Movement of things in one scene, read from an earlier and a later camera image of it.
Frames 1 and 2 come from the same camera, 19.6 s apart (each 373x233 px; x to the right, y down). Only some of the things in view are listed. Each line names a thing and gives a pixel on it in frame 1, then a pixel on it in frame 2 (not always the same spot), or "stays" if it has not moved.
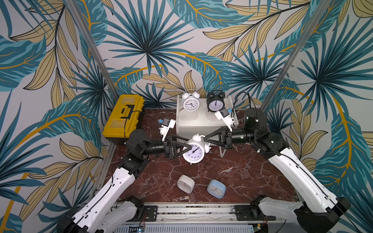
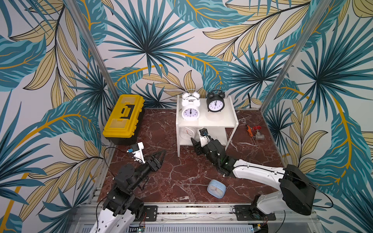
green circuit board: [136, 229] stays
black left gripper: [170, 148] → [155, 164]
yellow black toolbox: [126, 116] stays
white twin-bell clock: [199, 147] → [190, 103]
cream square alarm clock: [186, 183] → [186, 133]
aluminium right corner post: [319, 13] stays
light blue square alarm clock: [216, 189] stays
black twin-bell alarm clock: [215, 100] stays
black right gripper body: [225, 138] → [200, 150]
